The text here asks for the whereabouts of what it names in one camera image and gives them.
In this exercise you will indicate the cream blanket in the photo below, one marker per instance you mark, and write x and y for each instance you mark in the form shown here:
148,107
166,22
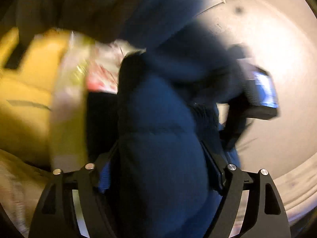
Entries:
22,191

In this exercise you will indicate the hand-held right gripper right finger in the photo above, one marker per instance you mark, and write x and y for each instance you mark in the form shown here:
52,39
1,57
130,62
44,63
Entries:
213,164

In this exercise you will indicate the yellow cloth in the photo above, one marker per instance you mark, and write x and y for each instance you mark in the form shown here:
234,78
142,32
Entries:
27,104

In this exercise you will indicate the blue down jacket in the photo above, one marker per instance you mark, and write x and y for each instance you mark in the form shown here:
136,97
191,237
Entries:
161,133

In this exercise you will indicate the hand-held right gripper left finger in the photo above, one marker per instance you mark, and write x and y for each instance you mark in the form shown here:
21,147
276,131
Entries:
105,177

